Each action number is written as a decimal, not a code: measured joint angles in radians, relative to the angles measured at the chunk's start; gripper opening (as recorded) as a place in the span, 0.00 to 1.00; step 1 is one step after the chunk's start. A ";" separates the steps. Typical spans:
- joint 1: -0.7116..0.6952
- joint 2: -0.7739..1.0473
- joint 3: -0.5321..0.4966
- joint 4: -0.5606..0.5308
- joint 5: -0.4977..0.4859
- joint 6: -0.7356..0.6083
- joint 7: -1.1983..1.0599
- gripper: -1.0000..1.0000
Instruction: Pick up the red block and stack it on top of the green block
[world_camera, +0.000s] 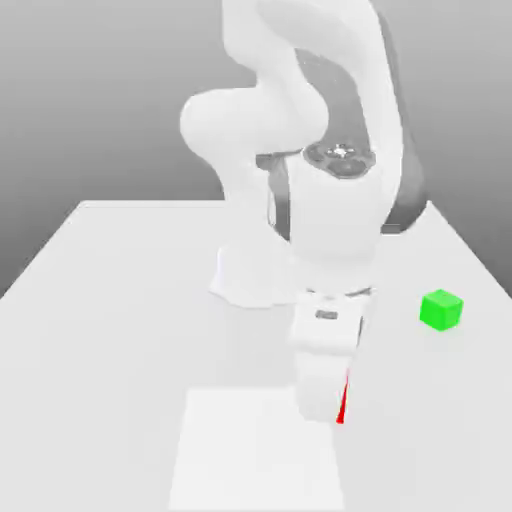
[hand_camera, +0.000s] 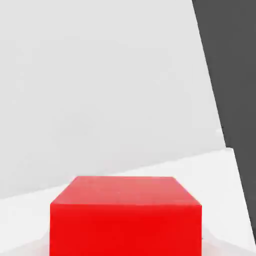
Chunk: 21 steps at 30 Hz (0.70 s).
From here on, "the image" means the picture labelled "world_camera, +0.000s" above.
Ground small red cube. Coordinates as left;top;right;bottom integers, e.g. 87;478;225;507
335;367;351;426

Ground small green cube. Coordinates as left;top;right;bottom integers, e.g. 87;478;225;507
418;288;465;333

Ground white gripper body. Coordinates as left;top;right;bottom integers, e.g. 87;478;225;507
294;349;350;424

